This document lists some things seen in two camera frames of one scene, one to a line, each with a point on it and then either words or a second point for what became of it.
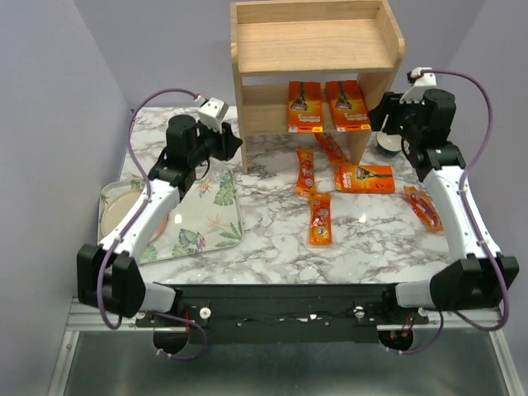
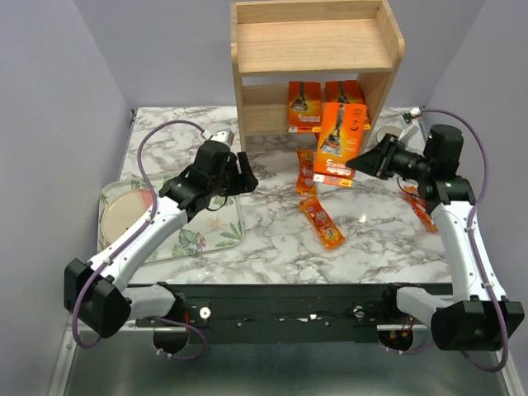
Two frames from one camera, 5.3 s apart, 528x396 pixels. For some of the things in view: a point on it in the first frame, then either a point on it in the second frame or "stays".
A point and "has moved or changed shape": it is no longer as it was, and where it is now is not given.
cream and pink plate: (115, 210) stays
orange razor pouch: (320, 219) has moved or changed shape
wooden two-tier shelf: (274, 43) stays
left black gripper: (228, 142) -> (246, 182)
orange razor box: (305, 107) stays
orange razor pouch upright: (304, 184) stays
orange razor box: (348, 108) stays
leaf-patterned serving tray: (207, 217) stays
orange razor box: (365, 179) -> (341, 141)
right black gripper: (389, 105) -> (378, 161)
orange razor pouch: (425, 208) stays
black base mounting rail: (259, 313) stays
